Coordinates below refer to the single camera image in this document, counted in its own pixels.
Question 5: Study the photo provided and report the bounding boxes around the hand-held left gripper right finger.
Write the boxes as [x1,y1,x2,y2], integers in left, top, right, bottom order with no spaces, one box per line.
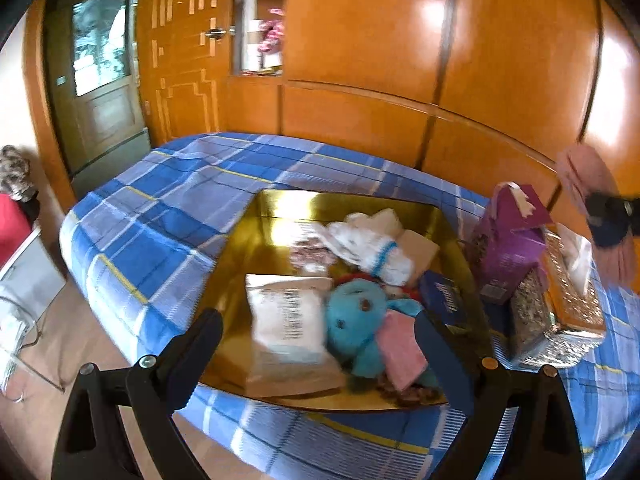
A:
[414,310,587,480]

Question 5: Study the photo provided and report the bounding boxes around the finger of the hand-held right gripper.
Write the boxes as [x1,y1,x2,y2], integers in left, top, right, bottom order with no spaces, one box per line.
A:
[585,192,640,249]

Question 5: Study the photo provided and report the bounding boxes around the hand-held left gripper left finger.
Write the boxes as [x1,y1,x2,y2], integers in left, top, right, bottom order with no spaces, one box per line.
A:
[51,308,224,480]

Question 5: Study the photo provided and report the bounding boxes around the white printed packet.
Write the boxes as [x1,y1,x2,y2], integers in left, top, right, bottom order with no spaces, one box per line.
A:
[244,272,342,392]

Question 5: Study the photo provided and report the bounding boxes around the blue plush toy pink dress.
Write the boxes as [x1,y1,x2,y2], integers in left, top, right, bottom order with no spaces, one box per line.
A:
[325,277,437,393]

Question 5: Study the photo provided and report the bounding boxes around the white blue-striped sock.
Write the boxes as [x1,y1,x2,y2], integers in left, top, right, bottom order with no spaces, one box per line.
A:
[350,240,417,287]

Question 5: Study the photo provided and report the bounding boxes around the gold rectangular tray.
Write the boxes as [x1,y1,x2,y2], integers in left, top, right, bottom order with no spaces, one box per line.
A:
[197,189,498,411]

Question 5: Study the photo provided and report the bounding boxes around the white waffle towel roll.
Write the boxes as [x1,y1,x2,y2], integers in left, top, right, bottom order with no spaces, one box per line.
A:
[320,210,406,261]

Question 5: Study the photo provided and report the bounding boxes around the purple gable-top carton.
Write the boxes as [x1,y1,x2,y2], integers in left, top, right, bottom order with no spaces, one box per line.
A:
[472,182,553,306]

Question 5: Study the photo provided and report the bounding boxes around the ornate metallic tissue box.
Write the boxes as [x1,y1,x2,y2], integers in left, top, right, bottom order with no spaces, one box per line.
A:
[510,227,608,368]

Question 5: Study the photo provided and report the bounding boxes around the blue plaid bedsheet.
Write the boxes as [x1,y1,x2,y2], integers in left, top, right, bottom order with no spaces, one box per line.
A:
[60,132,640,480]

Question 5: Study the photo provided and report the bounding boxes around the white furniture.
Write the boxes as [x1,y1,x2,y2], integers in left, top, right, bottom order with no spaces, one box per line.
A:
[0,230,67,396]

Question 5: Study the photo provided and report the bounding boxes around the red fabric item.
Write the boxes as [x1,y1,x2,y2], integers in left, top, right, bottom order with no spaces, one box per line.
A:
[0,192,34,267]

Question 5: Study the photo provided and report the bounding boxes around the brown furry item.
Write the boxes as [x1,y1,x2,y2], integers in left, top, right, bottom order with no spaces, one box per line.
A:
[0,145,39,202]

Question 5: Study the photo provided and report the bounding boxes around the glass-paned door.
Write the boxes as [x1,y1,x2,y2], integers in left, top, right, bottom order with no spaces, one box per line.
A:
[45,0,152,187]

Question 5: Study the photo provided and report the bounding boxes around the wooden wardrobe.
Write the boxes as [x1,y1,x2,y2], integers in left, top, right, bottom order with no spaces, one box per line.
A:
[280,0,640,261]

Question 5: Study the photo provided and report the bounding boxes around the pink artificial flowers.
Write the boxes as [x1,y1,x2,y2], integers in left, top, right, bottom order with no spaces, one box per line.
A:
[260,7,286,54]

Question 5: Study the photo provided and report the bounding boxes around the wooden door with inlay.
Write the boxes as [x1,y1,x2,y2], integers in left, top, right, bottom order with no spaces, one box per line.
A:
[135,0,236,148]

